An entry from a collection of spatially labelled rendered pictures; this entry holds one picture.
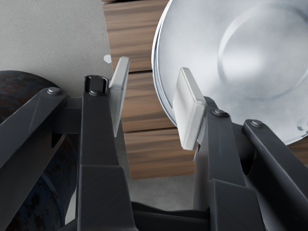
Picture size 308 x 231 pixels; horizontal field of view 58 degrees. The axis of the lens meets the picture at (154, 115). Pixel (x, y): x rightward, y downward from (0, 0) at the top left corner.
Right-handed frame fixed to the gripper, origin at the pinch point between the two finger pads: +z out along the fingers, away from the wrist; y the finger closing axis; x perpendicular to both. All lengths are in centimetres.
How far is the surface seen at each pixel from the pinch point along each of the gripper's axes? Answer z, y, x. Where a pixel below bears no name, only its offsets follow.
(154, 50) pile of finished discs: 19.5, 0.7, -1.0
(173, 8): 19.2, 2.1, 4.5
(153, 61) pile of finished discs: 19.5, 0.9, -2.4
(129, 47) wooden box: 21.1, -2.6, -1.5
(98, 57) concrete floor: 56, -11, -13
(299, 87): 19.3, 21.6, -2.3
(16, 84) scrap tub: 47, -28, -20
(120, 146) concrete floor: 57, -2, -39
